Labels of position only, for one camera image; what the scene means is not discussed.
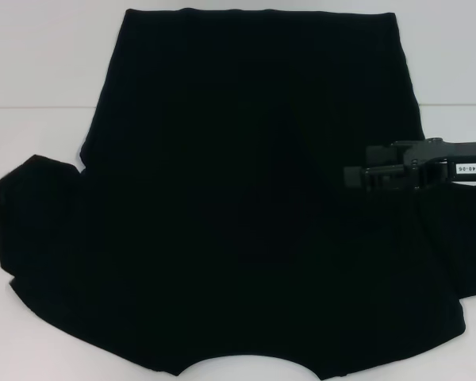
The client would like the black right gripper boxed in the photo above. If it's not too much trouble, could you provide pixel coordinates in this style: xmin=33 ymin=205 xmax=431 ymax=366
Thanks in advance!
xmin=342 ymin=137 xmax=476 ymax=192

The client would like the black shirt with white print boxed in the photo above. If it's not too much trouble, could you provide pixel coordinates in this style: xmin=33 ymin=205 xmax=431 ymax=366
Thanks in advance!
xmin=0 ymin=7 xmax=476 ymax=368

